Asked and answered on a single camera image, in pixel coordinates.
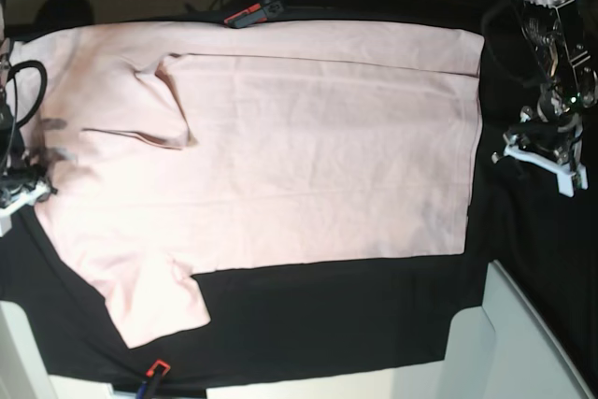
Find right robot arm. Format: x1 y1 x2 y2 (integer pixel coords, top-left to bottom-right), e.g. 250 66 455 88
1 0 57 235

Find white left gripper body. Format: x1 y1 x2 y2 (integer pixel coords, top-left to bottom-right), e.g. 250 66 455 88
491 122 588 196

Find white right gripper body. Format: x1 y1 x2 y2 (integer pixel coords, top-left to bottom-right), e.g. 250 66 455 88
1 167 57 236

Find orange black clamp blue handle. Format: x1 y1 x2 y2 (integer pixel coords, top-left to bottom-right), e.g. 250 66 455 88
223 0 294 29

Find black table cloth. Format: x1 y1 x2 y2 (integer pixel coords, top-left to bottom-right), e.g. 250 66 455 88
0 0 598 393

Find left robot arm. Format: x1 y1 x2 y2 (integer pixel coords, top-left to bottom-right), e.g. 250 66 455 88
482 0 597 197

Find orange clamp at front edge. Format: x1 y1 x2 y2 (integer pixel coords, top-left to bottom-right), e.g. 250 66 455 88
135 359 171 399

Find pink T-shirt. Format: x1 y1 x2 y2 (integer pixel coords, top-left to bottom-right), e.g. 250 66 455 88
10 21 484 348

